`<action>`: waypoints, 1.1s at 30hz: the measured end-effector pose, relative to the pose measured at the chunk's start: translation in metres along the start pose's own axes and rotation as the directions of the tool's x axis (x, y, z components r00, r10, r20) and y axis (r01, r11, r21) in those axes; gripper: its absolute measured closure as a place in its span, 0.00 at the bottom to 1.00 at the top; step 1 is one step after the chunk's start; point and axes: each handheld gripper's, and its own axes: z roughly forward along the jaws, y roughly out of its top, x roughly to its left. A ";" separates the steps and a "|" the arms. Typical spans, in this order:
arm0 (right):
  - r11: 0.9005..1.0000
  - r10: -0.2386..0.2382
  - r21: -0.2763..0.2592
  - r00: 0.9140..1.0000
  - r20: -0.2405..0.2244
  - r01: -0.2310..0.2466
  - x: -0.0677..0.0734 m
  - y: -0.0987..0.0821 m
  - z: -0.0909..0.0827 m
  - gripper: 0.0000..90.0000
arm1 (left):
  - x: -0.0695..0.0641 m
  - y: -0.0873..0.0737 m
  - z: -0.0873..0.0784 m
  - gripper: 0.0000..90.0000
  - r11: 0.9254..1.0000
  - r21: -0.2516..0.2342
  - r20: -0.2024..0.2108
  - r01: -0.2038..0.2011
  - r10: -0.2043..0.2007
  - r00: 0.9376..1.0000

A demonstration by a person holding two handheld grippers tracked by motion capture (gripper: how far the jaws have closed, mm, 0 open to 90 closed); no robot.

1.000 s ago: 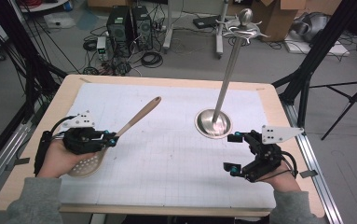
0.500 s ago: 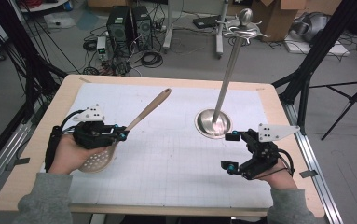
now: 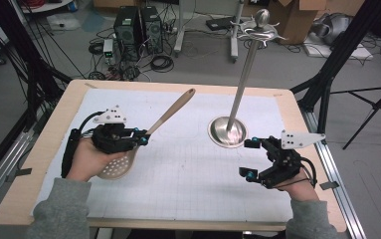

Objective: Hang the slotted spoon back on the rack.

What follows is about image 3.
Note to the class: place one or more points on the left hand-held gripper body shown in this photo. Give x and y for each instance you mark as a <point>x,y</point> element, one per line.
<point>111,137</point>

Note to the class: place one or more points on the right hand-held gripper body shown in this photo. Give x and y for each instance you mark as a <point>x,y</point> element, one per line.
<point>285,162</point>

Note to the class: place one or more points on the wooden slotted spoon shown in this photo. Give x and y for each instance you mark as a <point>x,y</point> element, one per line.
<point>174,108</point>

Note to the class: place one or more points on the metal utensil stand with hooks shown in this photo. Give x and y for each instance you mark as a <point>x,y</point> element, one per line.
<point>243,83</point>

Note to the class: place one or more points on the person's right hand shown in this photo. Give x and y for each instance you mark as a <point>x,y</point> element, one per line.
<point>300,191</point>

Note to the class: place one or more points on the person's left hand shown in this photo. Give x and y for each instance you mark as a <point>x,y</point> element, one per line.
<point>85,159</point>

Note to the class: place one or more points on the grey tape piece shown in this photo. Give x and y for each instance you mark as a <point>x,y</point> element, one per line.
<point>329,185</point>
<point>24,172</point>

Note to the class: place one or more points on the white grid mat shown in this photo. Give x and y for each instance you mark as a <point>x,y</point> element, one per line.
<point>178,186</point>

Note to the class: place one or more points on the small bench power supply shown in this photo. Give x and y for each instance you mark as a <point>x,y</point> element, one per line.
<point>108,49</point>

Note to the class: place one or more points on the black computer tower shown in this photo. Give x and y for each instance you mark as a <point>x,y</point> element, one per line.
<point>126,33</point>
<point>153,30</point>

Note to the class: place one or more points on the black tripod stand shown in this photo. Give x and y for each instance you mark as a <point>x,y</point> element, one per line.
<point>373,108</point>

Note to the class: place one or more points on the black flat case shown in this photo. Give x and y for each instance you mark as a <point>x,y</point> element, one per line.
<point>221,23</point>

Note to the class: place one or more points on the clear plastic bag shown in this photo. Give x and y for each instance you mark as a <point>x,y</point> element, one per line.
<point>63,22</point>

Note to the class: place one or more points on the large open cardboard box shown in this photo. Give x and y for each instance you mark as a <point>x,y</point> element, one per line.
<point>290,23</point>

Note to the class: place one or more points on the white flat board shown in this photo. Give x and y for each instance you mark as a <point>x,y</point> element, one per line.
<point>357,51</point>

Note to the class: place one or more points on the grey rounded device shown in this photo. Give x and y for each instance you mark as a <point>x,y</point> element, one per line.
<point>332,28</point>

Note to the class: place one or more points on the white round table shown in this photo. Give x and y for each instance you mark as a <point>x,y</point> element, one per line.
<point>55,5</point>

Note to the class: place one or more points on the aluminium rail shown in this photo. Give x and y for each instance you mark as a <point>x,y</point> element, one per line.
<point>337,186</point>
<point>2,172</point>

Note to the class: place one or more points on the black frame post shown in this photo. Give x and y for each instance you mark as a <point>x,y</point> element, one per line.
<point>12,49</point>
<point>343,43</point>

